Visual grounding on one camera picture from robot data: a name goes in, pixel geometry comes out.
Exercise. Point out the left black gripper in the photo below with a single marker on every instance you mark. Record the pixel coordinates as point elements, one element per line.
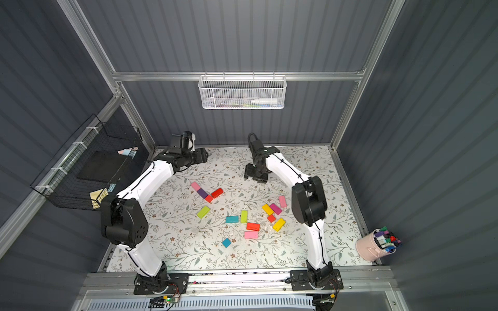
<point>198,155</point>

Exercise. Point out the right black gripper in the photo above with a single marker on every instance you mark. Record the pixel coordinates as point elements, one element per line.
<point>256,172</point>

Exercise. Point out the pink block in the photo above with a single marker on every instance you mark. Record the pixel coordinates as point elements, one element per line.
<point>195,186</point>
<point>251,234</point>
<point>283,202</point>

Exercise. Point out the purple block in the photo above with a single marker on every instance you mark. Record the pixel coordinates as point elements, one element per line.
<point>202,193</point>

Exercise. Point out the long red block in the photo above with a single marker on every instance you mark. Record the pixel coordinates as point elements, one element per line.
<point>217,193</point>

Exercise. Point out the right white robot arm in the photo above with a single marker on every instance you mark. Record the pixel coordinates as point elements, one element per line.
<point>308,203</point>

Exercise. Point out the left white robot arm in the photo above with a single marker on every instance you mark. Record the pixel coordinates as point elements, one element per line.
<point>123,221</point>

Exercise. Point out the pastel eraser blocks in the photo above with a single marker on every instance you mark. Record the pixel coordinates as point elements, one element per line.
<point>131,152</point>

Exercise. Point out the yellow block upper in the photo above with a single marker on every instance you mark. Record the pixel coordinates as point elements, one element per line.
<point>266,208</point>

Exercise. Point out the yellow block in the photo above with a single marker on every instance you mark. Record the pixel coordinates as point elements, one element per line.
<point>266,208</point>
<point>279,224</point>

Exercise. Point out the magenta block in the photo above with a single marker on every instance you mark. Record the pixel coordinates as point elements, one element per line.
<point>275,209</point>

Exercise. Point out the lime green block centre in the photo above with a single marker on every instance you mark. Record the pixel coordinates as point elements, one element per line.
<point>244,217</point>

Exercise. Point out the lime green block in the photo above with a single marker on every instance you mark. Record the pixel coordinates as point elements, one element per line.
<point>244,217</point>
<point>203,212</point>

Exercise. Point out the teal rectangular block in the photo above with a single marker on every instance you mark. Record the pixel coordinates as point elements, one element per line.
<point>232,219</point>

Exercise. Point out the red block centre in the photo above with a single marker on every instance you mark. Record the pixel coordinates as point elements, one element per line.
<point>253,227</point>

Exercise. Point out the yellow block lower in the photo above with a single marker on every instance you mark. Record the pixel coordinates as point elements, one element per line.
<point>279,224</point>

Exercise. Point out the lime green block left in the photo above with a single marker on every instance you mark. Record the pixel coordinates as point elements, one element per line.
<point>203,212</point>

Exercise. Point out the pink block bottom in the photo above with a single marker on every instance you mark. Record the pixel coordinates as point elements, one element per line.
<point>251,234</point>

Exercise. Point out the white bottle in basket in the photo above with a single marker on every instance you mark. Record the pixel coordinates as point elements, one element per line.
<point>265,101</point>

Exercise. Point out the small teal cube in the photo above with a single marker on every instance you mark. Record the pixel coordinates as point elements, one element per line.
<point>226,243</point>

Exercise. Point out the black pad in basket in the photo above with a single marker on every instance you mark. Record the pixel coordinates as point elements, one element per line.
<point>102,167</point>

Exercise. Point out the yellow sticky note pad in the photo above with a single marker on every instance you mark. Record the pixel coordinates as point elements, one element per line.
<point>97,196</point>

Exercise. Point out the pink marker cup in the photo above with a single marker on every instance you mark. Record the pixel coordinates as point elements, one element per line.
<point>378,244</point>

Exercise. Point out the white wire mesh basket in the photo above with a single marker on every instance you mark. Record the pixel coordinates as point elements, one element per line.
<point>236,94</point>

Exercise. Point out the black wire basket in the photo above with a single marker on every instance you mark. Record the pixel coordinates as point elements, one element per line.
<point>58,182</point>

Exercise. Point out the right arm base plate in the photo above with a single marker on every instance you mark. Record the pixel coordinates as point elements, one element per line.
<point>306,280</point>

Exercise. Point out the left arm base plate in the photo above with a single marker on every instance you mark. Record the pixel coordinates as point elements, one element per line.
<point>175,284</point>

